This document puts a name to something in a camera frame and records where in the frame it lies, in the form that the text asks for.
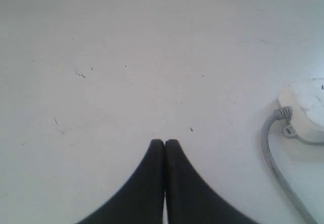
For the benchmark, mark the white five-socket power strip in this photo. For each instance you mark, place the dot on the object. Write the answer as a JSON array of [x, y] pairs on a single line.
[[306, 101]]

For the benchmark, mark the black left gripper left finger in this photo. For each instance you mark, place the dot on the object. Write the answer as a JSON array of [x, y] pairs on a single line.
[[141, 198]]

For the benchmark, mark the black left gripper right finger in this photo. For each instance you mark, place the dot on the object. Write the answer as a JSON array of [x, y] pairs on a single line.
[[189, 198]]

